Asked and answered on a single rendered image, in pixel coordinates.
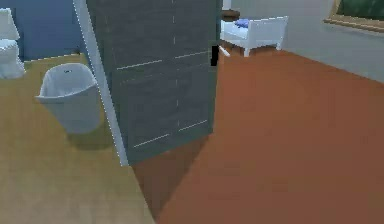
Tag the framed green wall picture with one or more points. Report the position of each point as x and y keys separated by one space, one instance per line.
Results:
x=360 y=13

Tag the white bed frame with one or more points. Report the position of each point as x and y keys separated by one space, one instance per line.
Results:
x=260 y=33

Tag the grey panelled room door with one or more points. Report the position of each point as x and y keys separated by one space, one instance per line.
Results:
x=160 y=80

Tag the blue pillow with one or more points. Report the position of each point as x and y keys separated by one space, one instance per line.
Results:
x=242 y=22

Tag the white toilet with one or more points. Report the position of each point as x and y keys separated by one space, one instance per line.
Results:
x=9 y=50

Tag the dark brown round table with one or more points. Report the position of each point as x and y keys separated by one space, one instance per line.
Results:
x=230 y=14

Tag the white waste bin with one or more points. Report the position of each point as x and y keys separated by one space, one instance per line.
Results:
x=71 y=100

